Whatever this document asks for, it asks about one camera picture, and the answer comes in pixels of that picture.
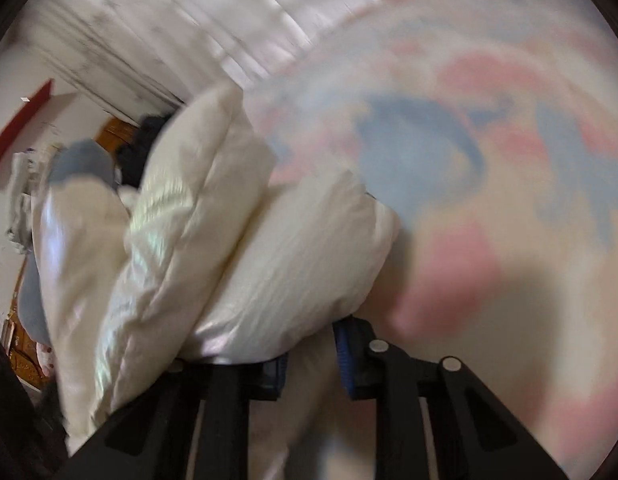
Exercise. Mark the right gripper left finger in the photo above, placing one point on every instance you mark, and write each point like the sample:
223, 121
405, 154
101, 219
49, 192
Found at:
193, 422

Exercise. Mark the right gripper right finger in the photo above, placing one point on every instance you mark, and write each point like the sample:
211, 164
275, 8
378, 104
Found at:
434, 420

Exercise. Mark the cream shiny puffer jacket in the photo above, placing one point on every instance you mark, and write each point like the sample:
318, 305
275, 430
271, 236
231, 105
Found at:
212, 262

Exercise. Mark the white clothes pile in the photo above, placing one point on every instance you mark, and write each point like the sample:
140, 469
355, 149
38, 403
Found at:
27, 171

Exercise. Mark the lower blue rolled blanket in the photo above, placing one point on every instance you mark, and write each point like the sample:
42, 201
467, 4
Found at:
30, 308

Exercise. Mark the blue rolled blanket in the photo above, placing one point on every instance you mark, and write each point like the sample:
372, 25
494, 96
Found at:
30, 308
83, 158

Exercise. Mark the black fuzzy cloth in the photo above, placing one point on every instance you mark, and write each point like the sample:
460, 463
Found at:
131, 158

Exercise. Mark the upper blue rolled blanket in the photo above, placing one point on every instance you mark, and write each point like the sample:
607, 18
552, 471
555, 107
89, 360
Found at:
83, 158

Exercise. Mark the floral pastel bed blanket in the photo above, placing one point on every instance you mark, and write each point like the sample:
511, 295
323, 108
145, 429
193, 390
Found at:
491, 128

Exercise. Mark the white patterned window curtain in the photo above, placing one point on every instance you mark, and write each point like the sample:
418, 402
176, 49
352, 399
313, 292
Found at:
138, 57

